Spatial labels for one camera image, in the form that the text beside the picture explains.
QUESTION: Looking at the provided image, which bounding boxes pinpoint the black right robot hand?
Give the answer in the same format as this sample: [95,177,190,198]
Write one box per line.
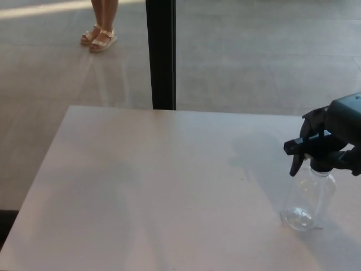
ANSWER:
[300,91,361,177]

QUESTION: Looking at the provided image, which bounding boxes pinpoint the black trigger spray lid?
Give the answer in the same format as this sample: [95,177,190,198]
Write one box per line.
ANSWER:
[283,132,351,177]

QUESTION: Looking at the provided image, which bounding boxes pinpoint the clear plastic spray bottle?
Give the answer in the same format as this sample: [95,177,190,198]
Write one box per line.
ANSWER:
[279,165,338,230]

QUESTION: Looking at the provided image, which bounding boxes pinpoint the gold platform sandal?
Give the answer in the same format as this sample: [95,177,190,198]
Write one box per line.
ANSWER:
[89,27,118,53]
[80,24,102,46]

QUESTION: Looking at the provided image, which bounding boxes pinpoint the person's bare left leg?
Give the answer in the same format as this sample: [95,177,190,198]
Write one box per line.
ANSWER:
[101,0,117,35]

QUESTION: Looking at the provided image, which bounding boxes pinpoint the person's bare leg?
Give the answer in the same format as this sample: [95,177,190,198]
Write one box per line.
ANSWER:
[101,0,117,35]
[90,0,105,32]

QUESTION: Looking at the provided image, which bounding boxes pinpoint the person's bare right leg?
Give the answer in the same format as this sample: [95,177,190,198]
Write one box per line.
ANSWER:
[90,0,105,32]

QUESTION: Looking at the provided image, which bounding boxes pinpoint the black vertical window frame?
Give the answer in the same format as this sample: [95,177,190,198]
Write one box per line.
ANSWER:
[145,0,177,110]

